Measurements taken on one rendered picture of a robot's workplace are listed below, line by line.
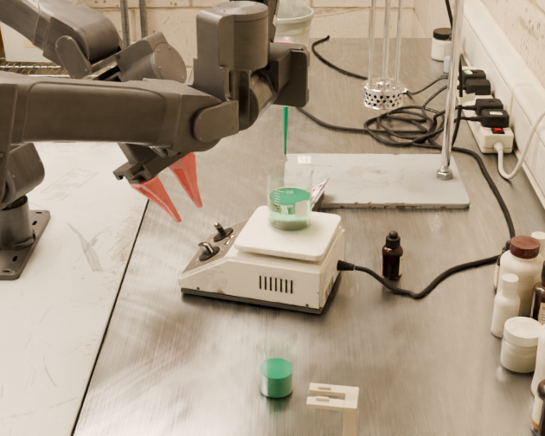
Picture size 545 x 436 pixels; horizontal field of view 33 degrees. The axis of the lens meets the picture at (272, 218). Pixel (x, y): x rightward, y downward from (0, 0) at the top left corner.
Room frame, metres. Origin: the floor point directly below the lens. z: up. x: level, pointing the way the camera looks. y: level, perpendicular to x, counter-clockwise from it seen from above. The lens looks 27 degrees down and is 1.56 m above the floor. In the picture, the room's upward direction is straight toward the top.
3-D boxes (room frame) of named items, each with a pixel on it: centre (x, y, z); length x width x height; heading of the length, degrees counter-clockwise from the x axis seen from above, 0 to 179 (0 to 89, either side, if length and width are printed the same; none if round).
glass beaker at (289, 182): (1.09, -0.02, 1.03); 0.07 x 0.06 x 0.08; 72
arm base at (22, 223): (1.20, 0.39, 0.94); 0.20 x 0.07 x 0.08; 178
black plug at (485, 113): (1.58, -0.40, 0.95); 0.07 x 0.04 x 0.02; 88
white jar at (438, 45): (2.11, -0.41, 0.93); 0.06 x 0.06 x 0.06
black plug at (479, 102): (1.63, -0.40, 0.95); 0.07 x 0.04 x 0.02; 88
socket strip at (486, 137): (1.73, -0.41, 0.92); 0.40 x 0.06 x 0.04; 178
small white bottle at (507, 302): (0.96, -0.29, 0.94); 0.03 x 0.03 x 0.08
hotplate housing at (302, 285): (1.09, 0.00, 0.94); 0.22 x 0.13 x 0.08; 73
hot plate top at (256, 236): (1.08, -0.02, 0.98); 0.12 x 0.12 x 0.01; 73
